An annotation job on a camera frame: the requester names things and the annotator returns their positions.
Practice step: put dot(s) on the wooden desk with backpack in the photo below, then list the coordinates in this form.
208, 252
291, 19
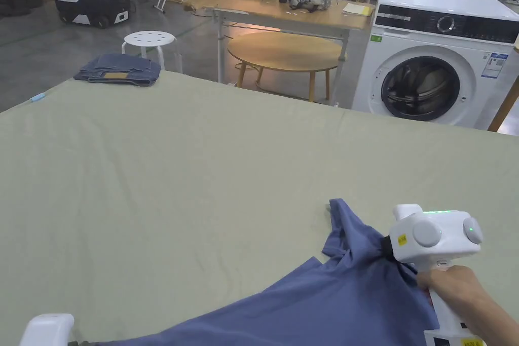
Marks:
284, 11

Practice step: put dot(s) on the blue shirt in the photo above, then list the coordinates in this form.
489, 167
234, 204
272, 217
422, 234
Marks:
324, 301

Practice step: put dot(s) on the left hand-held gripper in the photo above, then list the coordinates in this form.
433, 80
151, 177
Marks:
44, 329

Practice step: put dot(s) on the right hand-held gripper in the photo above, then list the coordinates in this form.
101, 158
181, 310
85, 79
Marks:
429, 236

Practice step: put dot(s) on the bed with pale green sheet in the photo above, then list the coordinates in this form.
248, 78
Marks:
162, 184

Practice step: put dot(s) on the person's right forearm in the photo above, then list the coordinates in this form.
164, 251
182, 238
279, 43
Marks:
509, 332

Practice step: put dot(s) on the person's right hand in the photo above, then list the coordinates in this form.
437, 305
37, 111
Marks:
458, 289

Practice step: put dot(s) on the wooden frame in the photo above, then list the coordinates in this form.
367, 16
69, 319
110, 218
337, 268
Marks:
505, 105

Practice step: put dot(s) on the small pale blue clip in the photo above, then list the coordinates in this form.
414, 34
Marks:
37, 98

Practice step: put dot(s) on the folded blue jeans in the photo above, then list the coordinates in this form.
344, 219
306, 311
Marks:
117, 70

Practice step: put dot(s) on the white washing machine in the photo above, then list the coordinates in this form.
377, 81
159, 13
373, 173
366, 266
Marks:
421, 78

